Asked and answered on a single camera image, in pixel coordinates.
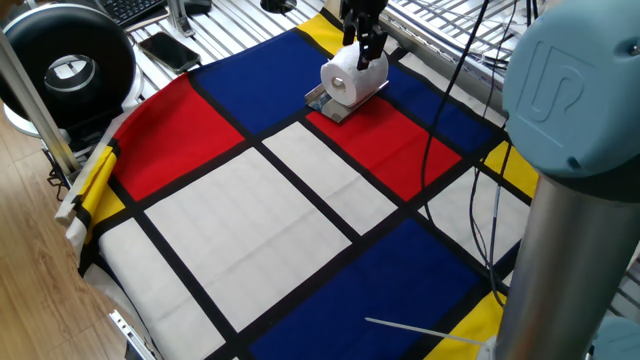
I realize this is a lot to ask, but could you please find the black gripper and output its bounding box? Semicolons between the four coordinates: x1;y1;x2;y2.
339;0;390;72

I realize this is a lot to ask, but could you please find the white toilet paper roll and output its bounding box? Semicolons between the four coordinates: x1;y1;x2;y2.
319;41;390;108

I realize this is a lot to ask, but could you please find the mirror steel shelf plate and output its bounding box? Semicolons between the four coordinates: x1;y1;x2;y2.
304;79;392;125

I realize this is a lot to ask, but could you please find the black smartphone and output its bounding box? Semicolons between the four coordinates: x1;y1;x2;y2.
137;30;203;76

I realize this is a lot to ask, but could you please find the Mondrian pattern tablecloth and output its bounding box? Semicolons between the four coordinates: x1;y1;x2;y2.
53;8;541;360

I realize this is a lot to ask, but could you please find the black computer keyboard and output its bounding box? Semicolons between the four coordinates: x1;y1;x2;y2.
93;0;170;29

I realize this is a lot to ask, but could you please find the metal wire grid rack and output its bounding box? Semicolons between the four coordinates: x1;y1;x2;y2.
382;0;534;76

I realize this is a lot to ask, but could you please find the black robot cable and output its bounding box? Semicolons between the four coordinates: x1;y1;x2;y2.
419;0;492;221
467;139;514;309

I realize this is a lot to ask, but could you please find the small aluminium upright bracket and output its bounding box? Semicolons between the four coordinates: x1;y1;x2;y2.
165;0;196;39

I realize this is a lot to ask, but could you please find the black ring fan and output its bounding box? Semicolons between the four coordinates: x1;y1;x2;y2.
0;2;145;140

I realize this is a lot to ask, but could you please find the aluminium frame post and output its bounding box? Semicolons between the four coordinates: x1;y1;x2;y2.
0;28;82;177

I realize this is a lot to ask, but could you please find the black cable under table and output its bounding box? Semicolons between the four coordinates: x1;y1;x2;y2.
40;144;74;202

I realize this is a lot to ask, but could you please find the metal table edge bracket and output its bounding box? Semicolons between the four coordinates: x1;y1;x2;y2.
107;308;164;360

